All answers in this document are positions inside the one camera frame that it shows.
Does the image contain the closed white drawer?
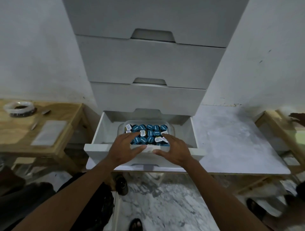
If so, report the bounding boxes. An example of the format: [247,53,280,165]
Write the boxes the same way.
[91,80,207,116]
[62,0,249,48]
[76,35,226,90]

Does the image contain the person's left hand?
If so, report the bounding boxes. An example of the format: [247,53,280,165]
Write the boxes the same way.
[107,132,147,168]

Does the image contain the light wooden side table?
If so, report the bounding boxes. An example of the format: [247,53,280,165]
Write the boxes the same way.
[0,99,94,172]
[254,110,305,173]

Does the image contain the dark grey trouser leg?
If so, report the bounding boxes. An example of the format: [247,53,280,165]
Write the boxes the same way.
[0,166,57,231]

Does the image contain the person's right forearm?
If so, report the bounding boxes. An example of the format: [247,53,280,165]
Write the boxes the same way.
[176,158,271,231]

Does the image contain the clear plastic container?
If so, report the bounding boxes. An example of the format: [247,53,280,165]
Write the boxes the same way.
[117,120,177,146]

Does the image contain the pile of blue white capsules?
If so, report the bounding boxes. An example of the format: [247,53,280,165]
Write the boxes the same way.
[124,124,170,145]

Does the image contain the round clear tub dark contents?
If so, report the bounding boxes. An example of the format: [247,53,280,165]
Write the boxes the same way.
[3,101,37,118]

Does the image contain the black sandal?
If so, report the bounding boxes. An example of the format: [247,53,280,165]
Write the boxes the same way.
[128,218,143,231]

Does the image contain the white drawer cabinet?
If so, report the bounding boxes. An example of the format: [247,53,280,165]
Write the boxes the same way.
[62,0,249,170]

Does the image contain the open white drawer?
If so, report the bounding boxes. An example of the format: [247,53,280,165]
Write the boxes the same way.
[84,110,207,170]

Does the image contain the person's right hand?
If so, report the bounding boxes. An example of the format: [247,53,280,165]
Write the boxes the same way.
[154,134,194,167]

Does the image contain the black trousers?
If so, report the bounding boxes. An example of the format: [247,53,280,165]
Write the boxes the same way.
[56,172,115,231]

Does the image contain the black shoe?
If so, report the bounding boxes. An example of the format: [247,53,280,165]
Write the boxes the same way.
[115,175,129,196]

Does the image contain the clear plastic bag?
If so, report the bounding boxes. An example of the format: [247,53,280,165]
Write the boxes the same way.
[31,120,68,146]

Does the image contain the person's left forearm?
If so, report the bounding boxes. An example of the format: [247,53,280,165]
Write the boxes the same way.
[11,158,130,231]

